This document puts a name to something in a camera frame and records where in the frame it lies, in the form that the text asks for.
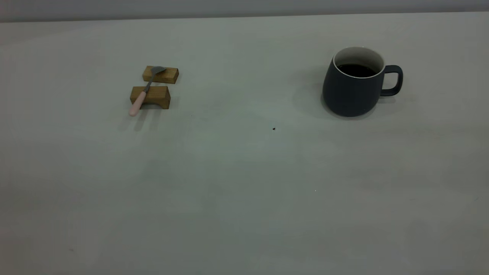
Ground pink handled metal spoon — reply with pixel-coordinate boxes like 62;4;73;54
129;66;167;116

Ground dark grey ceramic mug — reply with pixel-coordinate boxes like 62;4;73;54
322;46;404;117

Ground dark coffee liquid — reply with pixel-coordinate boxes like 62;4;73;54
337;63;378;78

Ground arch shaped wooden block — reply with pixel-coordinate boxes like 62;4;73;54
130;86;171;110

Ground flat rectangular wooden block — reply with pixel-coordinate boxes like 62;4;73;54
142;66;179;84

